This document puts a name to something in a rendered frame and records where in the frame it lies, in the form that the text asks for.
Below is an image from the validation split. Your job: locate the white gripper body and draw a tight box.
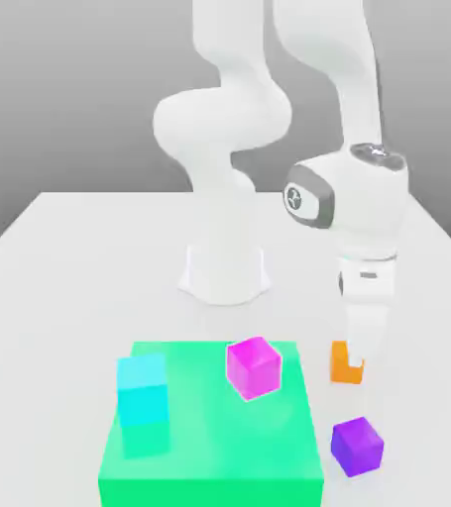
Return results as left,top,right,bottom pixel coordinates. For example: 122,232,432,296
344,295,391,345

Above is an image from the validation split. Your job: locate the small orange cube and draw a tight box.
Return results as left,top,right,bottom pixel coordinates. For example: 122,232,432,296
330,340,366,385

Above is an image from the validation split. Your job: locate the small purple cube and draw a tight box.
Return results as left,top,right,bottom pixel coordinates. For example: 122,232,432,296
330,416,386,479

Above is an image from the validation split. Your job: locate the small magenta cube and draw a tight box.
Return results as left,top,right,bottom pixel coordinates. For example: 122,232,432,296
225,336,283,403

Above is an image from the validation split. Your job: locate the small cyan cube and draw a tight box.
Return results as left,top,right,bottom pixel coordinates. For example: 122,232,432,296
116,353,170,428

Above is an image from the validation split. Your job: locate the large green box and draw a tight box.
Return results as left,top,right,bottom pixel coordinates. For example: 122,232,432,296
97,341,326,507

